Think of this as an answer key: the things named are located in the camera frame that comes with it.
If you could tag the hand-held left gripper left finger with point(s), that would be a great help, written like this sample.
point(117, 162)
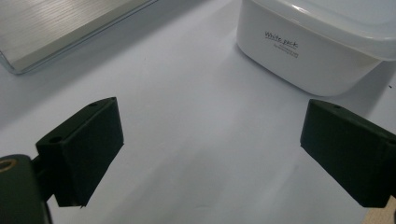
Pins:
point(82, 152)

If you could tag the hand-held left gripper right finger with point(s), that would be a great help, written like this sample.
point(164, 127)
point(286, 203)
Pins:
point(345, 149)

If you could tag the white plastic container with lid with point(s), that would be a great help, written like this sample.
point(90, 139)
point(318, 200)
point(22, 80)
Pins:
point(311, 46)

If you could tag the silver metal tray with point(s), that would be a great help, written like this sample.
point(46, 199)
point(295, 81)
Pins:
point(56, 28)

